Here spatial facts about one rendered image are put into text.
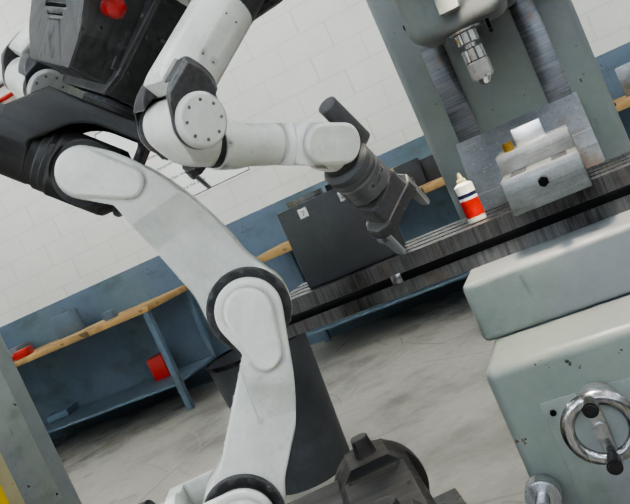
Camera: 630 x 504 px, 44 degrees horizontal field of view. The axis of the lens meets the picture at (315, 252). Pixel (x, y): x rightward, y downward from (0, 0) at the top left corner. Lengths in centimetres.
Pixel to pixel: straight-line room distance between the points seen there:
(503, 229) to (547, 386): 38
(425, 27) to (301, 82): 460
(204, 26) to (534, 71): 112
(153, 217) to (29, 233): 629
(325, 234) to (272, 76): 461
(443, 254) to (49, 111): 81
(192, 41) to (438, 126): 109
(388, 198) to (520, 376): 37
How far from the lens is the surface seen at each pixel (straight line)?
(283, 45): 625
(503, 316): 150
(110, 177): 129
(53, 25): 133
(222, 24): 113
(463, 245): 162
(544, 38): 206
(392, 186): 134
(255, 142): 115
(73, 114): 133
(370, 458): 157
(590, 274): 148
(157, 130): 111
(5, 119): 136
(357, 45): 608
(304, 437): 335
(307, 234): 173
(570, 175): 150
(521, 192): 150
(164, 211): 129
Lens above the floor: 112
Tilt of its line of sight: 4 degrees down
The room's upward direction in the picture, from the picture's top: 24 degrees counter-clockwise
